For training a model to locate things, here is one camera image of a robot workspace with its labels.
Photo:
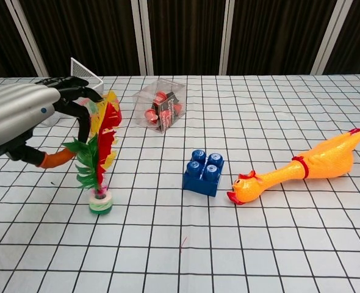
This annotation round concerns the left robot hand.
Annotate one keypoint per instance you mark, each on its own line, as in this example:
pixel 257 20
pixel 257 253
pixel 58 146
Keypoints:
pixel 24 116

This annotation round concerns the colourful feather shuttlecock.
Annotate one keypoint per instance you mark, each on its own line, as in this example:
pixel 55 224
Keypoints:
pixel 102 152

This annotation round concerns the clear plastic box with items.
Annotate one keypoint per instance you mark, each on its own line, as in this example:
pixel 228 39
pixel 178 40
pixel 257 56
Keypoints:
pixel 161 105

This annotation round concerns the blue toy building block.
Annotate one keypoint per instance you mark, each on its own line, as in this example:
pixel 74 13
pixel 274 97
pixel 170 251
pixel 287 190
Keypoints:
pixel 203 174

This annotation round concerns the white grid tablecloth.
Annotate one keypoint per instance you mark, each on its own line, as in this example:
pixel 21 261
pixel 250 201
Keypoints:
pixel 198 198

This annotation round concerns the yellow rubber chicken toy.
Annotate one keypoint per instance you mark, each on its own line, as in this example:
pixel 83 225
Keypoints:
pixel 302 164

